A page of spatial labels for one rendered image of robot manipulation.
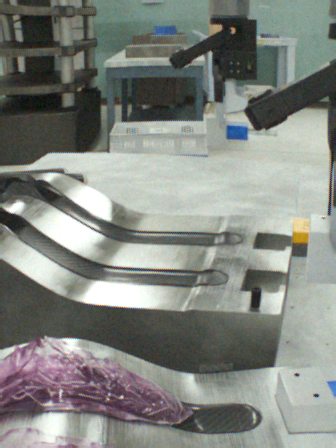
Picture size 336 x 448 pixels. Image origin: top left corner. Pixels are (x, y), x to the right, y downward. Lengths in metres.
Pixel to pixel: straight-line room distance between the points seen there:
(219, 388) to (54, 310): 0.20
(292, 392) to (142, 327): 0.19
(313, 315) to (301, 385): 0.28
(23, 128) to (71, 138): 0.40
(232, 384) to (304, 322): 0.23
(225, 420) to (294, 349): 0.21
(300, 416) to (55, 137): 4.23
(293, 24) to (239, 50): 6.05
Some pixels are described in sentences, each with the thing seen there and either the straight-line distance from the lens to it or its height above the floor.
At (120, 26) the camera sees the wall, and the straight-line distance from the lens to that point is 7.09.
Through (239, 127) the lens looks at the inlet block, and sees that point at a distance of 1.11.
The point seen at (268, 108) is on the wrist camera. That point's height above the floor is 1.07.
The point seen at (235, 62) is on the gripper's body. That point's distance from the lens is 1.09.
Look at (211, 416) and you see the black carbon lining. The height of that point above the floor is 0.85.
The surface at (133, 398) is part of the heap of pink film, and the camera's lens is 0.44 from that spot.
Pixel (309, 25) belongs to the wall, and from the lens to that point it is 7.18.
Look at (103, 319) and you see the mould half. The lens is 0.61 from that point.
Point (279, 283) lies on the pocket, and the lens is 0.66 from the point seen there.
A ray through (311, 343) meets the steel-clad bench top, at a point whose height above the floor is 0.80.
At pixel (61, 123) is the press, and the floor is 0.32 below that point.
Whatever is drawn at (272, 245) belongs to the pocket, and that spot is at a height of 0.87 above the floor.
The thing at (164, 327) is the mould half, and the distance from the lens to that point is 0.60.
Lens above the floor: 1.16
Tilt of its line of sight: 21 degrees down
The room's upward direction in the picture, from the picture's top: 1 degrees counter-clockwise
